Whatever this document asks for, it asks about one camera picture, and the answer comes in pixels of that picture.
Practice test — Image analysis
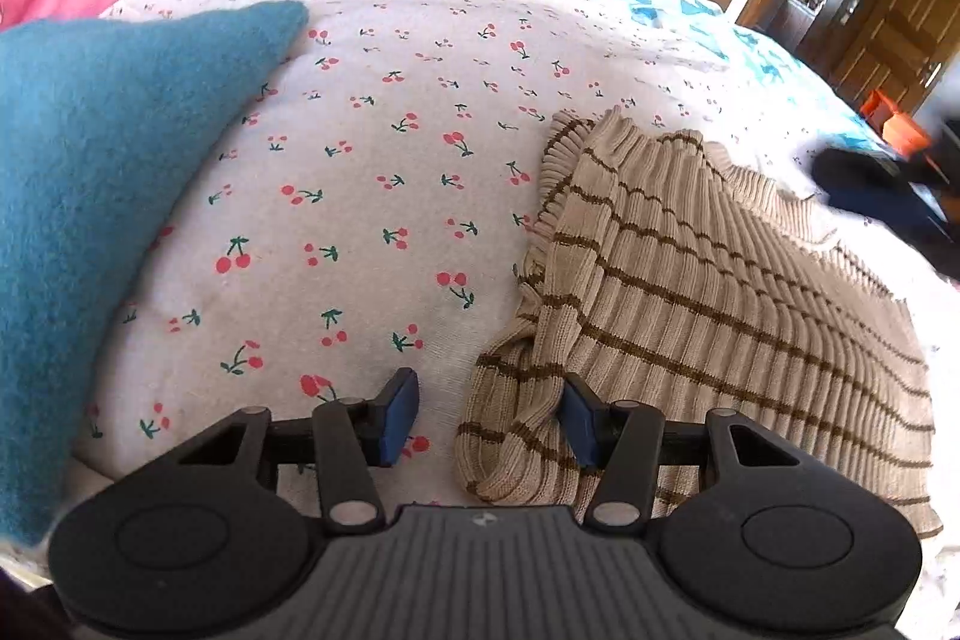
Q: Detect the wooden door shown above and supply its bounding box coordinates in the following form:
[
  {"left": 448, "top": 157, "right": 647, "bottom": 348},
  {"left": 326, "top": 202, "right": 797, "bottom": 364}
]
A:
[{"left": 829, "top": 0, "right": 960, "bottom": 116}]

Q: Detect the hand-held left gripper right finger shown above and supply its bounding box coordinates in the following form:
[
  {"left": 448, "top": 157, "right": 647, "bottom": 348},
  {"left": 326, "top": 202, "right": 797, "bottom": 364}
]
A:
[{"left": 559, "top": 374, "right": 803, "bottom": 531}]

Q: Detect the white cherry print blanket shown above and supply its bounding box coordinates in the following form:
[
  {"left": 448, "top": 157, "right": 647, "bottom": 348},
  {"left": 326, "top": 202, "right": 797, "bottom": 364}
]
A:
[{"left": 71, "top": 0, "right": 960, "bottom": 611}]

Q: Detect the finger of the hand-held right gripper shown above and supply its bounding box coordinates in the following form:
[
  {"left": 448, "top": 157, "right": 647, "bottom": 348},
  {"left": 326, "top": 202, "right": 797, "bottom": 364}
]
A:
[{"left": 814, "top": 149, "right": 931, "bottom": 226}]

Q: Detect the beige brown striped sweater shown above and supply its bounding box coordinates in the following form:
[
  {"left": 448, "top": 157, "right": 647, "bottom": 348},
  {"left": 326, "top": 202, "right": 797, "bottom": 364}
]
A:
[{"left": 455, "top": 106, "right": 944, "bottom": 540}]

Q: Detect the teal fleece garment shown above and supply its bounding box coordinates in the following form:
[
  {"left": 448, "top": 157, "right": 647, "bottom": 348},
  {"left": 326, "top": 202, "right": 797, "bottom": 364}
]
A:
[{"left": 0, "top": 0, "right": 312, "bottom": 547}]

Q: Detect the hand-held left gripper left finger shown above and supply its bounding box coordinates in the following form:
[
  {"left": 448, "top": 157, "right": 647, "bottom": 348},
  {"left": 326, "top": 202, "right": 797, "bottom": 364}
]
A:
[{"left": 176, "top": 368, "right": 419, "bottom": 534}]

